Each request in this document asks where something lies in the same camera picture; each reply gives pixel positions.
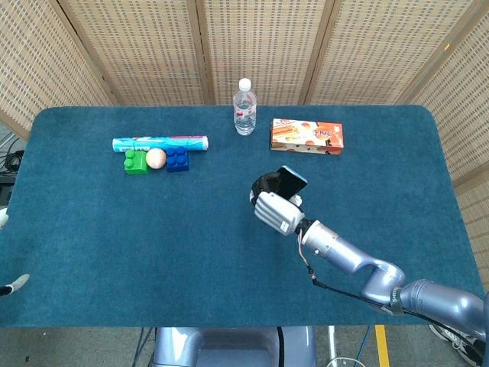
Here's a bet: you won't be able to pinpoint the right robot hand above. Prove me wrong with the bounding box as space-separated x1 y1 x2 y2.
250 171 306 237

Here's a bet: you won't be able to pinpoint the black object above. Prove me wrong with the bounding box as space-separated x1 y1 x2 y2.
274 165 309 200

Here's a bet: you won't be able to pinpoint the orange snack box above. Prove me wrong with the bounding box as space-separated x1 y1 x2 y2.
270 118 344 156

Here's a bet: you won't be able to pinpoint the clear plastic water bottle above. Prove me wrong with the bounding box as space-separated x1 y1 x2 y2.
232 77 257 136

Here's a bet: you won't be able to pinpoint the blue toy block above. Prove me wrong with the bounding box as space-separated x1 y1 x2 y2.
165 146 190 174

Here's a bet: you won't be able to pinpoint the blue table cloth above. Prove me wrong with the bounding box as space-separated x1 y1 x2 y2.
0 105 486 329

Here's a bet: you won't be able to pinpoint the beige ball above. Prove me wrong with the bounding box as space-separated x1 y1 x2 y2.
145 148 167 170

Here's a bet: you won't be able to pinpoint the light blue rolled tube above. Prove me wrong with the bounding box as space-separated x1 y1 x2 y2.
112 135 209 153

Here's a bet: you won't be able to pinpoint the grey robot torso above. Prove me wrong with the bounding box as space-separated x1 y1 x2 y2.
152 326 317 367

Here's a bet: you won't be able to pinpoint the green toy block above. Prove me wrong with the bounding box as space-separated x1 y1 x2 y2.
122 149 150 177

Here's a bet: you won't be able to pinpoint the woven rattan folding screen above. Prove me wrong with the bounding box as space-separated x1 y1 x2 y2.
0 0 489 268

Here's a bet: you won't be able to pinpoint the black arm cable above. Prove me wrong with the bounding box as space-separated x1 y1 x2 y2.
305 263 489 351

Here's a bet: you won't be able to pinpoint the white floor cable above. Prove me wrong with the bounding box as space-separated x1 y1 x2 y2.
324 326 368 367

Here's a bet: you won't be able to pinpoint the blue floor cable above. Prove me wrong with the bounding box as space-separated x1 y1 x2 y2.
135 327 157 367

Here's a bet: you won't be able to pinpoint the black floor cables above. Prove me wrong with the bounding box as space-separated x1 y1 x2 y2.
0 135 26 209

